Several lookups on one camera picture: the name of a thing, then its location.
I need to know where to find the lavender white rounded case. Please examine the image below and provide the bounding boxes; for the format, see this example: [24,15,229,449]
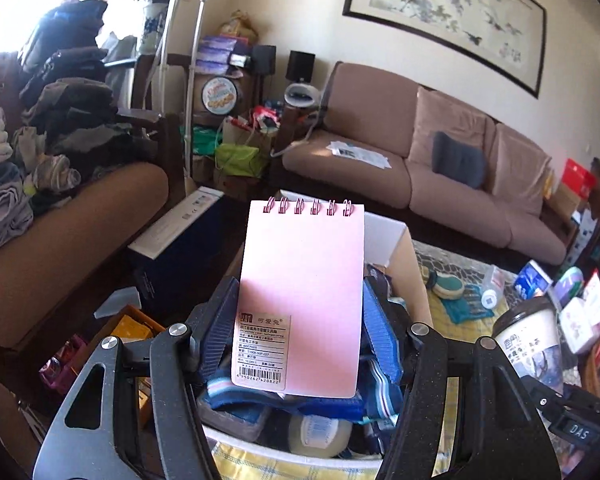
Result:
[555,266,586,308]

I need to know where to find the clear tape roll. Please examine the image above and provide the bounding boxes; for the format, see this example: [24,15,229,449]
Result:
[287,412,353,458]

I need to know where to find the white cardboard box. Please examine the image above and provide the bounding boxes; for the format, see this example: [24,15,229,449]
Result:
[200,189,448,473]

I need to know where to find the dark blue box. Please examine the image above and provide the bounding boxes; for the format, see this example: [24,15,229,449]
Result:
[126,186,246,321]

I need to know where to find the pink packet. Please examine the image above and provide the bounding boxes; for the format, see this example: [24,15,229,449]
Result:
[40,335,88,396]

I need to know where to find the brown paper bag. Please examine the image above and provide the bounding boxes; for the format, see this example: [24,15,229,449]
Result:
[222,116,276,161]

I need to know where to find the brown cardboard box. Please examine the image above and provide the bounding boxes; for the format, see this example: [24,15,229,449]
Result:
[547,182,583,221]

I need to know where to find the pink sofa pillow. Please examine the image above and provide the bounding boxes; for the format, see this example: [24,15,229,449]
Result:
[482,122,552,216]
[407,86,496,181]

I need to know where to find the round colourful tin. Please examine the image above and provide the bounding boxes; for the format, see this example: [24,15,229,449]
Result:
[201,76,238,116]

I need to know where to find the purple packets stack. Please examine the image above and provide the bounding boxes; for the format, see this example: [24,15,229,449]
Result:
[195,35,253,76]

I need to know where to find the blue snack packet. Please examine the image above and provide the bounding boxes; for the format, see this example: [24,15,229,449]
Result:
[514,260,553,301]

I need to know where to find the black speaker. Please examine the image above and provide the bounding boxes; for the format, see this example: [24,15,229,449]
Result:
[252,45,277,77]
[286,50,316,83]

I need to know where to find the small white bottle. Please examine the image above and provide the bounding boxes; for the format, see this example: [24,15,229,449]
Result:
[480,265,503,308]

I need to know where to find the pink fabric sofa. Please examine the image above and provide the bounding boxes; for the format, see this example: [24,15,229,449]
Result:
[280,61,581,267]

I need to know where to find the paper cup with black lid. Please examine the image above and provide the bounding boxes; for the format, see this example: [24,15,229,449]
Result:
[491,296,563,396]

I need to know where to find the white curved device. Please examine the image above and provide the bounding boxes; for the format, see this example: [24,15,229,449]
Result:
[284,84,322,107]

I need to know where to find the brown leather sofa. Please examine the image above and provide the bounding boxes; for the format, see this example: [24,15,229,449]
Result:
[0,52,171,356]

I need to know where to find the pile of colourful packets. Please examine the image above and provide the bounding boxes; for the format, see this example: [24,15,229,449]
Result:
[562,270,600,386]

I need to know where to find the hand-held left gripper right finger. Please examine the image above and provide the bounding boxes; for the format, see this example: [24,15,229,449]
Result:
[362,277,562,480]

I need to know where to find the blue striped cloth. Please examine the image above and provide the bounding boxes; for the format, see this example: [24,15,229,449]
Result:
[197,350,406,441]

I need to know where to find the pile of clothes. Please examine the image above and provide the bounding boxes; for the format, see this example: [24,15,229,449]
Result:
[0,0,146,256]

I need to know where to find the framed ink painting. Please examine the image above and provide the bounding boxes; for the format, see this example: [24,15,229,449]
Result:
[342,0,547,100]

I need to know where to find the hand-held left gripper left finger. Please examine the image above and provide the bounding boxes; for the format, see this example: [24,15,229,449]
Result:
[32,276,242,480]

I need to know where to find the dark wooden chair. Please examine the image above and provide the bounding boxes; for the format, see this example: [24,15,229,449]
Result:
[105,55,181,196]

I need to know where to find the red box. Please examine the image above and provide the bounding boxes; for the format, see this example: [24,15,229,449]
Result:
[560,158,598,203]

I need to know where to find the teal packet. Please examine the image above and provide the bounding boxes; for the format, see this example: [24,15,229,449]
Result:
[442,285,496,323]

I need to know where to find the white floor lamp stand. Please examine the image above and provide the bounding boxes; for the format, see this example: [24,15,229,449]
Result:
[150,0,218,196]

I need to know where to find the green bag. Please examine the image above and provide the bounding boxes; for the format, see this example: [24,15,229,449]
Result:
[215,143,261,178]

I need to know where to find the pink spiral notepad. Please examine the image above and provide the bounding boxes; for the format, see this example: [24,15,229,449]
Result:
[231,196,366,399]

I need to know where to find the blue and white vase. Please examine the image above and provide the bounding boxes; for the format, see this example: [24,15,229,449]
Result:
[141,2,171,56]

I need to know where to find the papers on sofa seat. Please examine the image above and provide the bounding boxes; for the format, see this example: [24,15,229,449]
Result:
[326,140,392,170]

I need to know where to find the blue-grey cushion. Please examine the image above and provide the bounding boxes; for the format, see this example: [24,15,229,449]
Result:
[431,131,487,191]

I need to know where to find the orange box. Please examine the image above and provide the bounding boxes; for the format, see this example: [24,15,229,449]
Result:
[87,305,168,411]

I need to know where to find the teal round pad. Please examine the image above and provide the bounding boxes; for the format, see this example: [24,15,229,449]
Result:
[432,270,466,301]

